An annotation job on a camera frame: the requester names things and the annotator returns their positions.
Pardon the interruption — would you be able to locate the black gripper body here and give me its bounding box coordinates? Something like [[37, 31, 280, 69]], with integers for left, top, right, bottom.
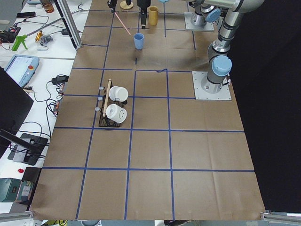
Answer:
[[137, 0, 151, 16], [107, 0, 117, 8]]

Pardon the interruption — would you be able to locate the pink chopstick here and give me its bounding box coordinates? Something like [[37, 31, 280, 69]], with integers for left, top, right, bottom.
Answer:
[[114, 12, 131, 36]]

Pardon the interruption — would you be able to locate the blue plastic cup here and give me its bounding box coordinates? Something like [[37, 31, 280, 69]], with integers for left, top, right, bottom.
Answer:
[[134, 33, 144, 50]]

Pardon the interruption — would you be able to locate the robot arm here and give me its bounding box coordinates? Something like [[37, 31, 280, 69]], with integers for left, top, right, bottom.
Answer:
[[188, 0, 264, 95], [107, 0, 221, 26]]

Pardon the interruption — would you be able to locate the bamboo cylinder holder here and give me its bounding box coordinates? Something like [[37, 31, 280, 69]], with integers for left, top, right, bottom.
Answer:
[[149, 6, 158, 26]]

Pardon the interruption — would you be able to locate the wooden mug tree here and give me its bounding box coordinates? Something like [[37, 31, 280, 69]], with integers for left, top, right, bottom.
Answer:
[[120, 0, 134, 10]]

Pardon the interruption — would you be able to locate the white smiley mug right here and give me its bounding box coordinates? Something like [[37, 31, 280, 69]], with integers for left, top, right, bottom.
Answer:
[[109, 86, 128, 102]]

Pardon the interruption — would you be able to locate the white smiley mug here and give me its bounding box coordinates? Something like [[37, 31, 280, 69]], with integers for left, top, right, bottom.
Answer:
[[109, 86, 128, 102], [106, 104, 127, 123]]

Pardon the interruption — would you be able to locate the black smartphone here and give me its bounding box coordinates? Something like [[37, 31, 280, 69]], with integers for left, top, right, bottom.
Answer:
[[16, 11, 36, 18]]

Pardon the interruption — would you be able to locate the black power brick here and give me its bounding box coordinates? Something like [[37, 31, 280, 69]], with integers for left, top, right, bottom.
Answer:
[[51, 74, 69, 85]]

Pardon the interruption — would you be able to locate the white smiley mug left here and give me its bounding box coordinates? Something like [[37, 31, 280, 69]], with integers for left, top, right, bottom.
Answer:
[[106, 104, 127, 123]]

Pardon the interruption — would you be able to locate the blue teach pendant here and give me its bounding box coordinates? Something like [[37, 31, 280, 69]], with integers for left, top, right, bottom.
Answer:
[[4, 54, 40, 88]]

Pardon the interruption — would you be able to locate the black monitor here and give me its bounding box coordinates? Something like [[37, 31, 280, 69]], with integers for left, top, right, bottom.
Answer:
[[0, 67, 34, 158]]

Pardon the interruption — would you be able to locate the green device box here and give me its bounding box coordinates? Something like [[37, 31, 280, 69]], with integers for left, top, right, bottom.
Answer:
[[0, 178, 33, 202]]

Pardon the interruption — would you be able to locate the aluminium frame post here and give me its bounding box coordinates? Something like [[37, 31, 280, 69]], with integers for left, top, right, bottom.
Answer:
[[54, 0, 82, 50]]

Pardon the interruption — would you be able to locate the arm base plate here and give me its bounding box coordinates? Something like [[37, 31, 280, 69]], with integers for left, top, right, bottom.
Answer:
[[192, 71, 232, 101], [184, 12, 214, 32]]

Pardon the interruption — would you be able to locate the black wire cup rack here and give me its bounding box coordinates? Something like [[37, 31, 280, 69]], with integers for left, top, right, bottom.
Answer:
[[95, 79, 127, 128]]

